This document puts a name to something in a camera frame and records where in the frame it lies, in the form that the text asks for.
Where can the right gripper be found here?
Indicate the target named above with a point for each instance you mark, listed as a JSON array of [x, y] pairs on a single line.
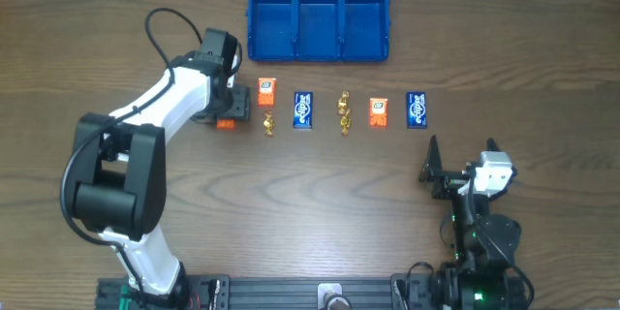
[[448, 185]]

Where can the blue candy pack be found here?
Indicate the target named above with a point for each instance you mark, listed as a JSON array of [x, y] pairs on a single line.
[[416, 110], [302, 110]]

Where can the orange candy box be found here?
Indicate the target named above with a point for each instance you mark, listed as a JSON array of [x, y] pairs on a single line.
[[378, 114], [226, 125], [267, 94]]

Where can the gold candy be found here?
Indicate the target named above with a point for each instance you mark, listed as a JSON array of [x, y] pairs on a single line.
[[269, 125], [343, 102], [345, 123]]

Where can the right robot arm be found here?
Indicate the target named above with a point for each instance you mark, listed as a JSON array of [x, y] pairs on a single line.
[[499, 237]]

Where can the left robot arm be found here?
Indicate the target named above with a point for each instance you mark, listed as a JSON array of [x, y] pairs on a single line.
[[179, 102]]

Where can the blue tray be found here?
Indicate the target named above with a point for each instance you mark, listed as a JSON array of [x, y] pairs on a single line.
[[317, 34]]

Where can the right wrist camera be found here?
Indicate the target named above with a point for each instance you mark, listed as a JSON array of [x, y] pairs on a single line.
[[491, 172]]

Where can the mounting rail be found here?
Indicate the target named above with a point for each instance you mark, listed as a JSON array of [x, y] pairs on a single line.
[[281, 293]]

